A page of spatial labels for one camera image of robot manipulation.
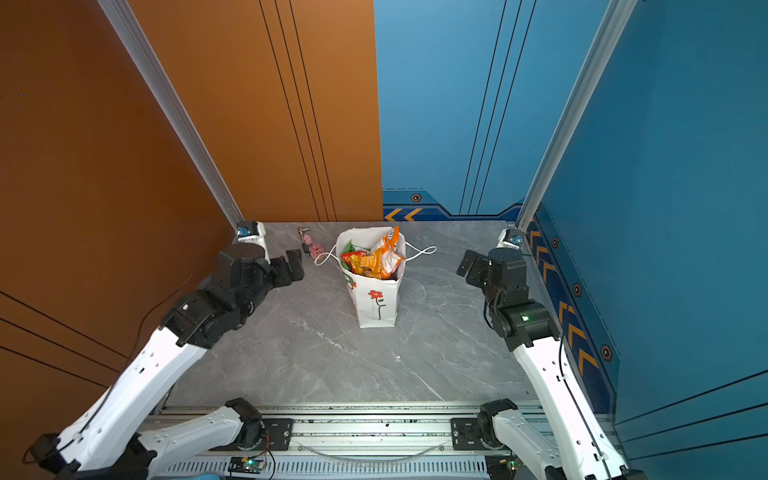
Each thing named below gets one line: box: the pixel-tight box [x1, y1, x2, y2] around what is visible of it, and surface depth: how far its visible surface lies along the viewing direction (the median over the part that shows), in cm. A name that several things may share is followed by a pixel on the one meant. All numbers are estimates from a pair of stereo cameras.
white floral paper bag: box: [314, 227, 437, 329], surface depth 81 cm
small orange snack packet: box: [359, 249, 383, 279], surface depth 81 cm
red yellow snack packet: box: [341, 251, 368, 275], surface depth 82 cm
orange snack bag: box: [372, 226, 406, 280], surface depth 81 cm
